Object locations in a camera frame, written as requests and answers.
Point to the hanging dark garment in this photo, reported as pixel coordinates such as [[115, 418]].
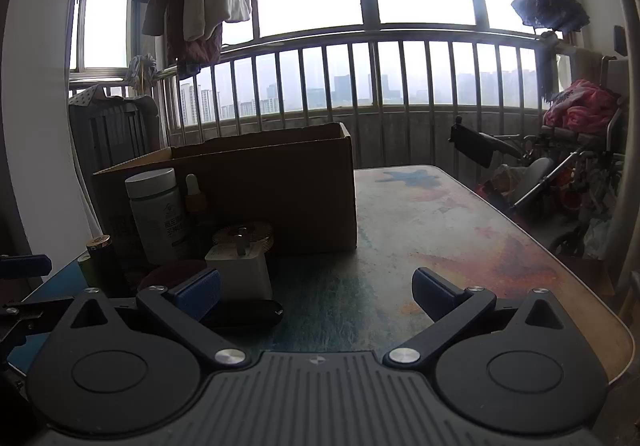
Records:
[[550, 9]]

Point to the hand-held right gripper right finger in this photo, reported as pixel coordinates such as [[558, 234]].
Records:
[[432, 293]]

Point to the wheelchair with pink cloth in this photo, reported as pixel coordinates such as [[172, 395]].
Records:
[[480, 144]]

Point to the green dropper bottle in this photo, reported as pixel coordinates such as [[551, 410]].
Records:
[[196, 206]]

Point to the dark red round lid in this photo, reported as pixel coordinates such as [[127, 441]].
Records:
[[167, 271]]

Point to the spotted cardboard piece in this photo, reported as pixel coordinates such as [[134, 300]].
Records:
[[82, 96]]

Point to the white lidded supplement bottle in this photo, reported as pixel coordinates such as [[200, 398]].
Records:
[[155, 216]]

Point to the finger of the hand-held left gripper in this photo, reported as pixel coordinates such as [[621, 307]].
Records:
[[20, 318], [25, 266]]

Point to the pink blanket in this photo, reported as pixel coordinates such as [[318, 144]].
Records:
[[580, 106]]

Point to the gold capped dark cylinder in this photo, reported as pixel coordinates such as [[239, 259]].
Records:
[[105, 266]]

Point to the brown cardboard box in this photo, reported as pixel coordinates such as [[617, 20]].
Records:
[[280, 186]]

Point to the white charger plug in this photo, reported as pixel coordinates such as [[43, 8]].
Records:
[[242, 271]]

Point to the dark folded crate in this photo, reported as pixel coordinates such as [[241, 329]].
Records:
[[107, 131]]

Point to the green cylinder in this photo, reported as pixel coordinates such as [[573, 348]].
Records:
[[89, 271]]

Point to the metal balcony railing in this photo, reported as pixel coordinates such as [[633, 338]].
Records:
[[372, 34]]

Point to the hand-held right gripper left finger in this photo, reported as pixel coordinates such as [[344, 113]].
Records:
[[197, 293]]

